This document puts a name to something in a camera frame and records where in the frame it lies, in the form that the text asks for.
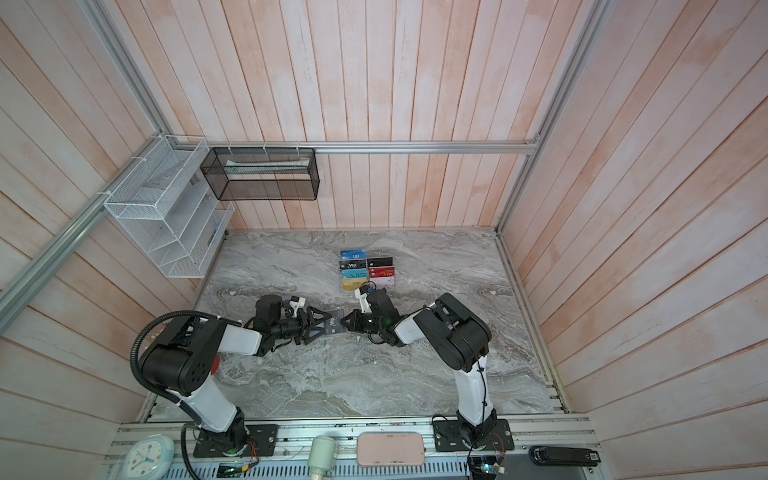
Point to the black stapler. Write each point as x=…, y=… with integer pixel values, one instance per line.
x=558, y=456

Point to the red credit card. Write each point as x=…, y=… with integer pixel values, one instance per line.
x=381, y=272

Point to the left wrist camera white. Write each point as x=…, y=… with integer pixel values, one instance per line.
x=297, y=303

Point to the teal credit card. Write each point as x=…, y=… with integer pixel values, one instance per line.
x=357, y=273

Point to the black credit card left column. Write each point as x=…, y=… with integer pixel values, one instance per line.
x=352, y=264

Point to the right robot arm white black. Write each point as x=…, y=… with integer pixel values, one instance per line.
x=460, y=338

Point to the gold credit card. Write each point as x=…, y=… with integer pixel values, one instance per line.
x=351, y=284

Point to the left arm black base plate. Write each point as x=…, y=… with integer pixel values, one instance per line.
x=238, y=441

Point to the white analog clock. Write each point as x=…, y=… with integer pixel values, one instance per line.
x=148, y=459

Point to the pink rectangular case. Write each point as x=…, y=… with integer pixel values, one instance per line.
x=390, y=449

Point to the white wire mesh shelf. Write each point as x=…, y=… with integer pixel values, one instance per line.
x=168, y=208

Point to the black credit card right column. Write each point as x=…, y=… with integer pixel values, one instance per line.
x=380, y=262

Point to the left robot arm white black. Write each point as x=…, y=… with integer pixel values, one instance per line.
x=174, y=355

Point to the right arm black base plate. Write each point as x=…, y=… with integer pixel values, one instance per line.
x=457, y=435

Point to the grey credit card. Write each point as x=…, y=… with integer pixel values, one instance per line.
x=334, y=326

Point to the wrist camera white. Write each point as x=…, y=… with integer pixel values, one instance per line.
x=361, y=295
x=297, y=303

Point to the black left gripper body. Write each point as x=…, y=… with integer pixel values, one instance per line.
x=288, y=327

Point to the black mesh basket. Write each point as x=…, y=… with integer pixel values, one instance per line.
x=262, y=173

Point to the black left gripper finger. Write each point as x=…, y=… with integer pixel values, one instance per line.
x=317, y=315
x=311, y=334

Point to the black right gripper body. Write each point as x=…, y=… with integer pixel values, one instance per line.
x=369, y=323

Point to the black credit card column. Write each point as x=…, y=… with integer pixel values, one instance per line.
x=380, y=262
x=352, y=264

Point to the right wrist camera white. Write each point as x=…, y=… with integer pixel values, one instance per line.
x=361, y=295

